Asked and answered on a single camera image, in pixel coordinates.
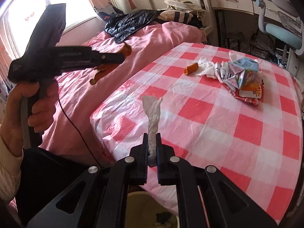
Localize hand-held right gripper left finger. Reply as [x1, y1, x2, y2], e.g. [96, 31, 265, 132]
[26, 133, 149, 228]

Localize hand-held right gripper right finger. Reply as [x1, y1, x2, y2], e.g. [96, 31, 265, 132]
[155, 133, 278, 228]

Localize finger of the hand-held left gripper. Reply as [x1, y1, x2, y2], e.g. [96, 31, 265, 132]
[90, 52, 125, 66]

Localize orange peel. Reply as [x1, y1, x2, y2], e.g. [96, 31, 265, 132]
[185, 62, 199, 76]
[90, 45, 132, 86]

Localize beige trash bin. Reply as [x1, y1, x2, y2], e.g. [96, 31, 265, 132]
[127, 190, 180, 228]

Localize torn red wrapper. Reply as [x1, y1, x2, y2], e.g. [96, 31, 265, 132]
[231, 89, 259, 106]

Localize printed milk carton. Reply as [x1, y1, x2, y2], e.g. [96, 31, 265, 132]
[215, 58, 260, 89]

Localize person's left forearm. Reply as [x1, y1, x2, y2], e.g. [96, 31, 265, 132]
[0, 135, 24, 206]

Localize person's left hand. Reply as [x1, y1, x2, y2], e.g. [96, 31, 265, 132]
[0, 82, 59, 157]

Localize black shiny jacket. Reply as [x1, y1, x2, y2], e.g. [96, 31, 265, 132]
[104, 9, 167, 44]

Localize window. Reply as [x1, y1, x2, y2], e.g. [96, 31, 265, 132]
[0, 0, 95, 60]

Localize striped beige cloth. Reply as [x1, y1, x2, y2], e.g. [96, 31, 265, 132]
[158, 9, 205, 29]

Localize cream canvas bag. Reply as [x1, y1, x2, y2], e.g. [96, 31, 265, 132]
[164, 0, 205, 12]

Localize dark cloth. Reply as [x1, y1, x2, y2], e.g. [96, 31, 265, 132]
[15, 147, 117, 228]

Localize white shelf unit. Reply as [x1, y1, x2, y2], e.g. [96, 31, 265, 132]
[195, 0, 214, 43]

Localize clear storage bag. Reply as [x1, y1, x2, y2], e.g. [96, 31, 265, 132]
[226, 37, 250, 51]
[247, 38, 283, 62]

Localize grey blue desk chair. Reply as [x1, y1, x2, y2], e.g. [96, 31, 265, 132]
[249, 0, 304, 68]

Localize black cable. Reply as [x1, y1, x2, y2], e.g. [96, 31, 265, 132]
[58, 100, 101, 168]

